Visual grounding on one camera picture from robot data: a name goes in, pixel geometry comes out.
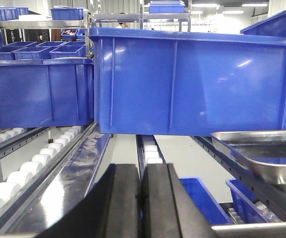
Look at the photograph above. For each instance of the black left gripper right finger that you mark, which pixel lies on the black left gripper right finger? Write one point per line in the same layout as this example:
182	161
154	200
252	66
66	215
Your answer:
168	211

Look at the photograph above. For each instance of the silver metal tray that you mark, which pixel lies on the silver metal tray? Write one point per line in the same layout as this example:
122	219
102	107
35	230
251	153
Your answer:
262	152

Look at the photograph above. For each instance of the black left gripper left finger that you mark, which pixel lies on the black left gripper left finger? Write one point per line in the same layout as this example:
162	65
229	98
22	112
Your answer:
109	210

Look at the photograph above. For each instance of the blue bin on left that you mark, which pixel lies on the blue bin on left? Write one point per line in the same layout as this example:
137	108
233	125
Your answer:
46	92

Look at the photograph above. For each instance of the white roller conveyor track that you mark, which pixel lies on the white roller conveyor track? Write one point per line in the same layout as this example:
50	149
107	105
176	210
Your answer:
17	179

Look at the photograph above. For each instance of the blue bin upper right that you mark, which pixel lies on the blue bin upper right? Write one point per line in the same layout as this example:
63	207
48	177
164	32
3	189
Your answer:
272	26

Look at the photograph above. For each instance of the blue bin lower shelf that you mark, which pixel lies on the blue bin lower shelf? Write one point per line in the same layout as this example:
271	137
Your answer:
205	201

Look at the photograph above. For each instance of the blue bin lower right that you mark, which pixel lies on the blue bin lower right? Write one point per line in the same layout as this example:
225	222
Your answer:
248	206

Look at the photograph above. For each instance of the large blue plastic bin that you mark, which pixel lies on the large blue plastic bin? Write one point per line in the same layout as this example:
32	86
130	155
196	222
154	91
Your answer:
183	83

